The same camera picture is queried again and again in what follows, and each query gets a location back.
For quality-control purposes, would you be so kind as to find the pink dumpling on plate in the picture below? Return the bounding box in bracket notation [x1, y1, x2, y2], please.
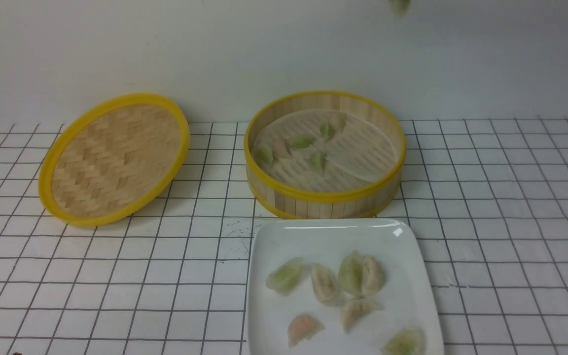
[287, 314, 325, 348]

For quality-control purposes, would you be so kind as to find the white square plate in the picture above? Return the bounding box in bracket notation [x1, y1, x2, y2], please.
[246, 218, 445, 355]

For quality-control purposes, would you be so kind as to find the bamboo steamer lid yellow rim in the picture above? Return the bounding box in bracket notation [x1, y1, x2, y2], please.
[38, 94, 191, 227]

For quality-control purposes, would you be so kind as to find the white mesh steamer liner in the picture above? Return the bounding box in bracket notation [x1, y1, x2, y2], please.
[250, 109, 397, 193]

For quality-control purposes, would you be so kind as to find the beige dumpling on plate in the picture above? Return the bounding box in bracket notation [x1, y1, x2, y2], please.
[311, 263, 341, 305]
[361, 255, 386, 297]

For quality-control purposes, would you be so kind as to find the green dumpling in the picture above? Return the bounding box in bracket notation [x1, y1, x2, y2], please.
[319, 122, 335, 143]
[287, 134, 315, 150]
[338, 251, 362, 297]
[266, 257, 304, 295]
[254, 144, 274, 167]
[389, 0, 412, 18]
[307, 151, 325, 175]

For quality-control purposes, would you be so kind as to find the pink dumpling in steamer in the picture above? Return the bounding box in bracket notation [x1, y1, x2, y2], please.
[272, 139, 290, 159]

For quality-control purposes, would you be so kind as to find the bamboo steamer basket yellow rim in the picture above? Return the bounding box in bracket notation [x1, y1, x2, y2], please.
[244, 90, 407, 219]

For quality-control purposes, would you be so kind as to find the green dumpling plate corner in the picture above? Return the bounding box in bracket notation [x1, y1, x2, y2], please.
[380, 326, 426, 355]

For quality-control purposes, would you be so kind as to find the beige dumpling lower plate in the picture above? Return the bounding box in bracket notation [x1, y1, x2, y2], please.
[340, 298, 383, 333]

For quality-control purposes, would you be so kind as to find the green dumpling in steamer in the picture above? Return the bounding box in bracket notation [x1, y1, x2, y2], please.
[287, 134, 315, 150]
[319, 122, 335, 143]
[307, 151, 325, 175]
[254, 144, 274, 167]

